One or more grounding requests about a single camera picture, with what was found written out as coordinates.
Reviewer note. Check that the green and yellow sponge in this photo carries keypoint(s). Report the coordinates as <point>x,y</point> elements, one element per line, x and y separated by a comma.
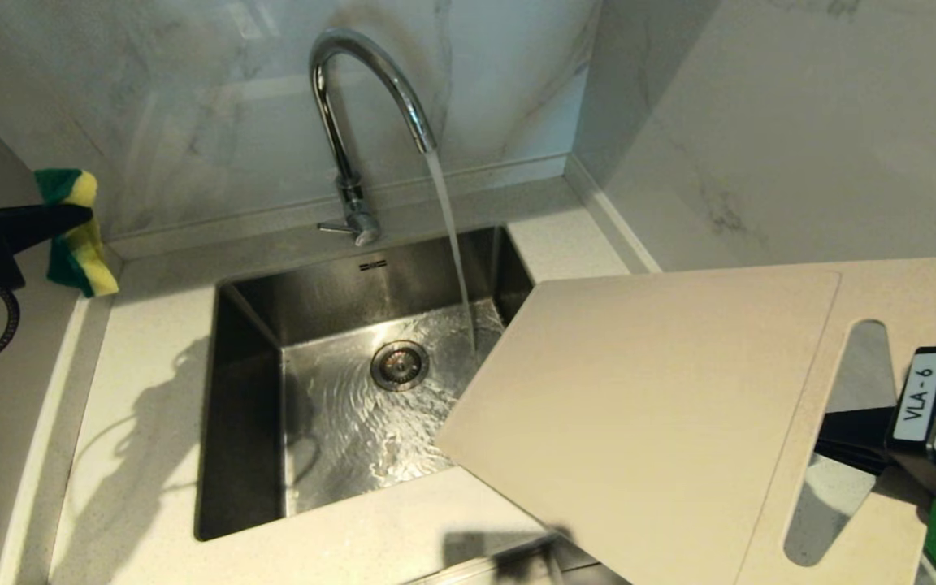
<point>82,258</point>

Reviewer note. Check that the round metal sink drain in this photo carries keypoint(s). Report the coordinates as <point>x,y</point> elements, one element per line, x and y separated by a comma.
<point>400,366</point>

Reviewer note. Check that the beige plastic cutting board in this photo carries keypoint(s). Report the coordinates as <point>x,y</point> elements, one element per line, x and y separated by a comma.
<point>663,406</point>

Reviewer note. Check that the chrome gooseneck faucet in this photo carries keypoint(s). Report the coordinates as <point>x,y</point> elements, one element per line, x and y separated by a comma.
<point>330,122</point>

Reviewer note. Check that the stainless steel sink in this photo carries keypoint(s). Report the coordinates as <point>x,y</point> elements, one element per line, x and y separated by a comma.
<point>330,341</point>

